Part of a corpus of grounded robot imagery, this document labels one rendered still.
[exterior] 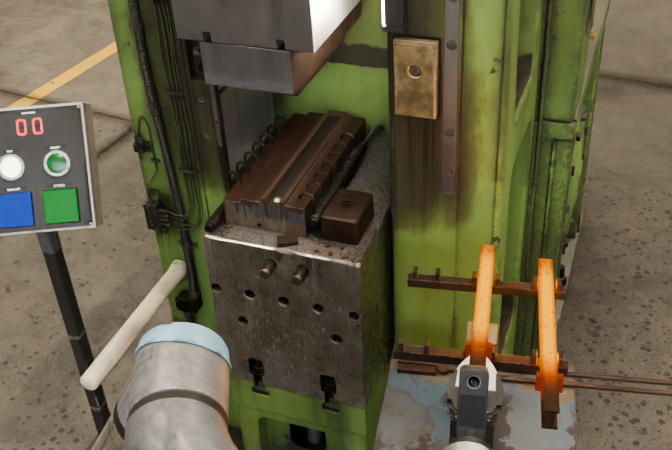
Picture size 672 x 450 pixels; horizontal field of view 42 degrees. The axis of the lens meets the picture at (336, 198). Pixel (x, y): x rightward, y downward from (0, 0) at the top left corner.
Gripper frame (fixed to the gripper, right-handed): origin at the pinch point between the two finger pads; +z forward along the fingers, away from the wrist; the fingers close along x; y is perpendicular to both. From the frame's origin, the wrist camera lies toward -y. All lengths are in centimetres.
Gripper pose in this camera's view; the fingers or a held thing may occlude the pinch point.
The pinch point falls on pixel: (478, 357)
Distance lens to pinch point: 154.0
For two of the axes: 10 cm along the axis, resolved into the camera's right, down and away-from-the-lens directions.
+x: 9.8, 0.8, -1.9
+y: 0.4, 8.3, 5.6
